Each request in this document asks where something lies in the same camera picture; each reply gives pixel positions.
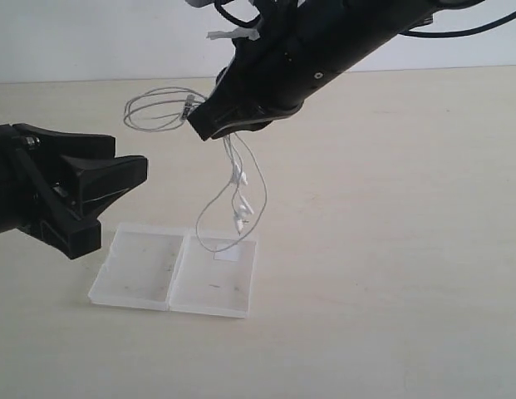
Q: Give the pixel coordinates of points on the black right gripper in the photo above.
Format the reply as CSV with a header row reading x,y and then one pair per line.
x,y
271,76

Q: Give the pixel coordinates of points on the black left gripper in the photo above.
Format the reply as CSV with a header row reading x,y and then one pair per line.
x,y
53,185

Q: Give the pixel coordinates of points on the clear open plastic case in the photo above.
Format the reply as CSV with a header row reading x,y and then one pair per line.
x,y
167,269

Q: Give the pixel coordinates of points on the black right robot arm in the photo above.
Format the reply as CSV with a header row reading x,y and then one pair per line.
x,y
385,19

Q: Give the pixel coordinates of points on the white wired earphones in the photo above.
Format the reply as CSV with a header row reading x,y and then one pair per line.
x,y
245,218

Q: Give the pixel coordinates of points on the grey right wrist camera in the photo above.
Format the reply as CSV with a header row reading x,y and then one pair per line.
x,y
199,3

